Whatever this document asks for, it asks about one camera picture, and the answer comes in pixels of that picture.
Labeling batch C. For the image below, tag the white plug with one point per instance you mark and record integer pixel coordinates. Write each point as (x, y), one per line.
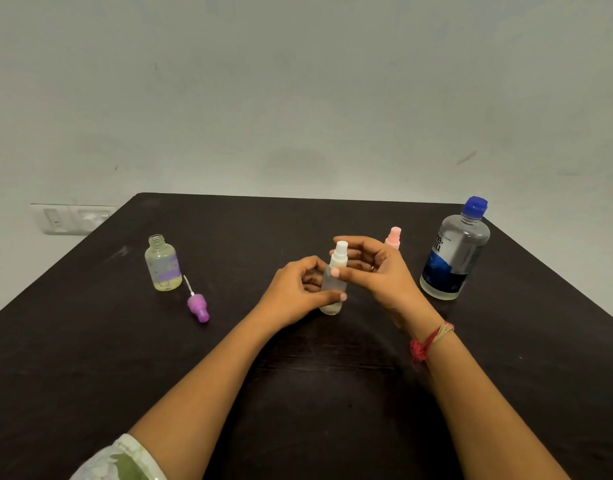
(94, 219)

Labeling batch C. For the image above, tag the person's right forearm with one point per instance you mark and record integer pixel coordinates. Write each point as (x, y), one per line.
(491, 414)

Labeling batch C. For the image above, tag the red thread wristband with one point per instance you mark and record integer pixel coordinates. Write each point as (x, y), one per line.
(419, 349)

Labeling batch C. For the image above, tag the small round bottle purple print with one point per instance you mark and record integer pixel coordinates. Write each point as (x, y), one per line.
(163, 267)

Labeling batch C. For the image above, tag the white spray cap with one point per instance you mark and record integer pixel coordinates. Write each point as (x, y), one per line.
(340, 254)

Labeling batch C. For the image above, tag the purple spray cap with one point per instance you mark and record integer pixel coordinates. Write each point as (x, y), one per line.
(198, 307)

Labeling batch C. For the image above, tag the person's right hand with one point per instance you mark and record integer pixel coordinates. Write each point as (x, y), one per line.
(386, 279)

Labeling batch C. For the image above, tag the green floral left sleeve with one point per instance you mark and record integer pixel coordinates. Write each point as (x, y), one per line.
(119, 459)

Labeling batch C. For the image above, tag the large clear bottle blue label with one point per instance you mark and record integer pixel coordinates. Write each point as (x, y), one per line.
(454, 254)

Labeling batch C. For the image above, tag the blue screw cap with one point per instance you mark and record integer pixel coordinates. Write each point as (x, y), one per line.
(475, 206)

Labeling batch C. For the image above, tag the white wall socket panel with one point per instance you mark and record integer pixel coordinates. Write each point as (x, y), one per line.
(54, 219)

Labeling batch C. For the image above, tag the pink spray cap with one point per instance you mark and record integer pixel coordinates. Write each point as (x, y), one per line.
(394, 235)

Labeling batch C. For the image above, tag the person's left hand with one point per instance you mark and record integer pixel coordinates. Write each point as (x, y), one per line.
(291, 297)

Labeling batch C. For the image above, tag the person's left forearm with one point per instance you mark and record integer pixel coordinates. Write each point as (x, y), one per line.
(196, 399)

